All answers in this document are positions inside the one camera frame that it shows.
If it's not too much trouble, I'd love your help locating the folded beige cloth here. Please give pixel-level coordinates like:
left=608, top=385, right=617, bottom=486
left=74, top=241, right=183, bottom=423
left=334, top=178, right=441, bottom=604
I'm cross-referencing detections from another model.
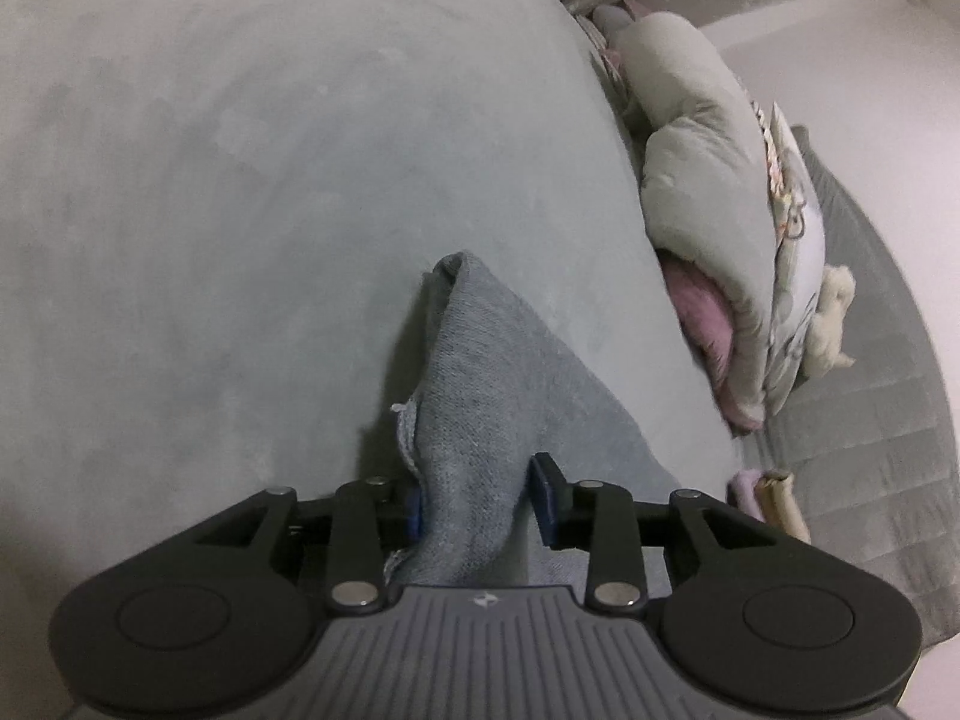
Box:
left=756, top=469, right=812, bottom=541

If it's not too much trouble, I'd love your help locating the grey knit sweater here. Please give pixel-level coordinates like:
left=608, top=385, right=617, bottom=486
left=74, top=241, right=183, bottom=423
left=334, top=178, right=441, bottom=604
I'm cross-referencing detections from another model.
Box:
left=386, top=250, right=683, bottom=590

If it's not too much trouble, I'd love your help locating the grey quilted headboard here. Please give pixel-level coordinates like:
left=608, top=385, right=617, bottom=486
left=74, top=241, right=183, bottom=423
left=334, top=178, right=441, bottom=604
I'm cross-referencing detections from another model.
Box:
left=765, top=124, right=953, bottom=650

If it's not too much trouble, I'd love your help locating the cream plush toy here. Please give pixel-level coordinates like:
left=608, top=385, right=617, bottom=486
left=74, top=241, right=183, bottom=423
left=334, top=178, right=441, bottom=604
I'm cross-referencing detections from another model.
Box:
left=806, top=264, right=857, bottom=376

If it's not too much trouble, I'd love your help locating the pink pillow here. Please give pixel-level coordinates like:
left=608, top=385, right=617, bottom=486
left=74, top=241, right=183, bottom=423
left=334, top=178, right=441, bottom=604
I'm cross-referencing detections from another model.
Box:
left=658, top=251, right=766, bottom=436

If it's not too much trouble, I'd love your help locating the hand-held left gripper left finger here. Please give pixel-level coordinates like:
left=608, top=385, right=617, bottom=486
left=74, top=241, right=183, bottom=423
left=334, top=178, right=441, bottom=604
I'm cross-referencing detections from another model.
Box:
left=195, top=476, right=425, bottom=610

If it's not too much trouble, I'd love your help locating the folded lilac cloth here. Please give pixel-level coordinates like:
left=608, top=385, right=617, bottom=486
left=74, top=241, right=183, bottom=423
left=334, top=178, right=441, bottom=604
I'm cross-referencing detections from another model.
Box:
left=729, top=469, right=766, bottom=518

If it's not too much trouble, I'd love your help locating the striped grey cloth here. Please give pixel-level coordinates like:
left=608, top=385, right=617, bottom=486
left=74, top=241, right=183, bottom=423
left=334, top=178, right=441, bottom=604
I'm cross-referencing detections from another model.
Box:
left=574, top=4, right=638, bottom=91

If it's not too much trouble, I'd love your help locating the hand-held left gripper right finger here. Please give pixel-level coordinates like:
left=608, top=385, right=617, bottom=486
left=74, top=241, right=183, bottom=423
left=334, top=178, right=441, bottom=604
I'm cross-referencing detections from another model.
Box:
left=527, top=452, right=781, bottom=612

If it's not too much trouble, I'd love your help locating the light grey duvet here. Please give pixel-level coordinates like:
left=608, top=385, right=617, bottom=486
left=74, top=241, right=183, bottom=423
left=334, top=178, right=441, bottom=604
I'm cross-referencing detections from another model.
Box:
left=611, top=11, right=781, bottom=421

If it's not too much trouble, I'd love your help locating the printed pillow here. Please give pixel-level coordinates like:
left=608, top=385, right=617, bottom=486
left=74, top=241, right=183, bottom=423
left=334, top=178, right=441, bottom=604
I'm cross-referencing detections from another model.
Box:
left=761, top=101, right=826, bottom=413

